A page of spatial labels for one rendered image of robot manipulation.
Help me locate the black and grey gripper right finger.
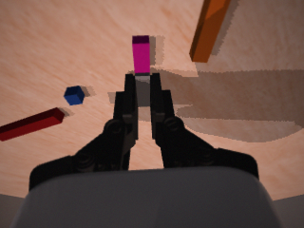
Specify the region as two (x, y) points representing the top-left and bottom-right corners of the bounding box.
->
(150, 73), (259, 179)

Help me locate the orange rod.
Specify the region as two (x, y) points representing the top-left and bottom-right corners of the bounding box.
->
(189, 0), (231, 63)

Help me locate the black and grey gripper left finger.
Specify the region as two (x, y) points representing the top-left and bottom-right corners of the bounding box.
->
(28, 74), (139, 191)

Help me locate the small blue cube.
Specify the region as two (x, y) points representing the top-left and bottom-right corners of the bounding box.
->
(64, 85), (85, 105)

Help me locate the grey rod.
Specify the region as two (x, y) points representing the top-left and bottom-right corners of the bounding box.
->
(135, 72), (150, 107)

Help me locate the dark red rod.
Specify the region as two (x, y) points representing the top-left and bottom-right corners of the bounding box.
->
(0, 107), (65, 142)

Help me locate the magenta rod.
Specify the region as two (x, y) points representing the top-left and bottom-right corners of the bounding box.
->
(132, 35), (150, 73)

